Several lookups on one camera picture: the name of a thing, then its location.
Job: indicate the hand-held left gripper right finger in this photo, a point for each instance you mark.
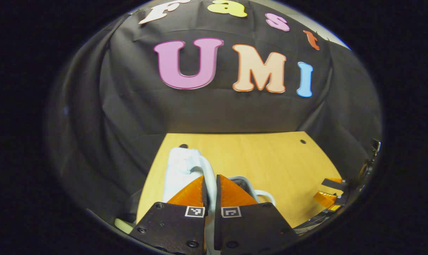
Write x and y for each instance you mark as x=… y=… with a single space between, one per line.
x=249 y=226

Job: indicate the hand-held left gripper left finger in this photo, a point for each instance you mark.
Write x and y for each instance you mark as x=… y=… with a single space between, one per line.
x=171 y=226

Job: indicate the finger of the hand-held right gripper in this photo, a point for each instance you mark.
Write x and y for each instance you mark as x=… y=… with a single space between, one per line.
x=334 y=183
x=326 y=200

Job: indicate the pale green bottle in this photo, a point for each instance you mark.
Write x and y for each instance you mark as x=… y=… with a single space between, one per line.
x=123 y=225

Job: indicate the light blue suitcase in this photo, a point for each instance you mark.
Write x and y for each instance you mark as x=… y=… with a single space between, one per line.
x=180 y=170

